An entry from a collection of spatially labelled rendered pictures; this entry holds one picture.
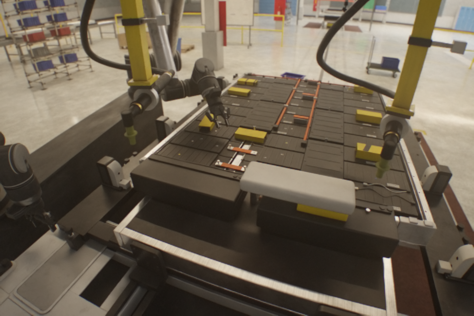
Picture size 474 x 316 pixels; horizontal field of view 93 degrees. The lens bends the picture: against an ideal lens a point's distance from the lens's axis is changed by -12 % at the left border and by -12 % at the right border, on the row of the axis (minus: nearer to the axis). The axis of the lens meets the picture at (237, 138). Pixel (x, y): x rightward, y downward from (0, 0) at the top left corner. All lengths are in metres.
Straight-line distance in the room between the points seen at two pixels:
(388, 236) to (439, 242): 0.45
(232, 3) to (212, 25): 3.11
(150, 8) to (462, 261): 1.83
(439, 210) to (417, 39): 0.86
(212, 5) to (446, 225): 5.79
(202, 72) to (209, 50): 4.96
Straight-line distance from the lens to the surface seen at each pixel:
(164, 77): 1.12
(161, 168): 1.02
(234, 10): 9.30
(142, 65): 0.90
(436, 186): 1.50
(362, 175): 1.22
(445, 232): 1.34
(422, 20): 0.81
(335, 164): 1.23
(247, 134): 1.36
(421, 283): 2.30
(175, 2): 1.92
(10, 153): 1.06
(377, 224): 0.88
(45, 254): 1.27
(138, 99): 0.89
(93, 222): 1.23
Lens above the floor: 1.69
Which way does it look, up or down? 30 degrees down
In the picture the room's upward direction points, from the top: straight up
